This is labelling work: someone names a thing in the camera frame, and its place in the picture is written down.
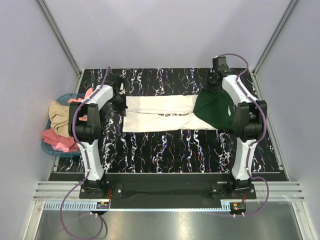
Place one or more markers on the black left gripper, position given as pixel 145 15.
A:
pixel 120 109

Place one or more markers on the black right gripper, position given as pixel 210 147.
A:
pixel 206 85

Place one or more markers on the cream and green t-shirt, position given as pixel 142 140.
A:
pixel 208 110

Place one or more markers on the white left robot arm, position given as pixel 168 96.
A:
pixel 85 126

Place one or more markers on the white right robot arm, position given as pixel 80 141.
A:
pixel 249 127

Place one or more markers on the beige t-shirt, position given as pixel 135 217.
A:
pixel 59 118

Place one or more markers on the pink t-shirt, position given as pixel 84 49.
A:
pixel 58 142

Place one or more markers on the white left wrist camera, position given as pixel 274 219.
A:
pixel 122 89

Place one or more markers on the left aluminium frame post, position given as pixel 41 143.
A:
pixel 58 35

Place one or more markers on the aluminium frame post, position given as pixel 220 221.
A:
pixel 275 35
pixel 58 35

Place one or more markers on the right aluminium frame post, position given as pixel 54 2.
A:
pixel 275 35

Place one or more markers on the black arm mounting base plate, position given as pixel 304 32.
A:
pixel 186 189

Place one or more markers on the grey slotted cable duct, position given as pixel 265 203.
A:
pixel 117 206

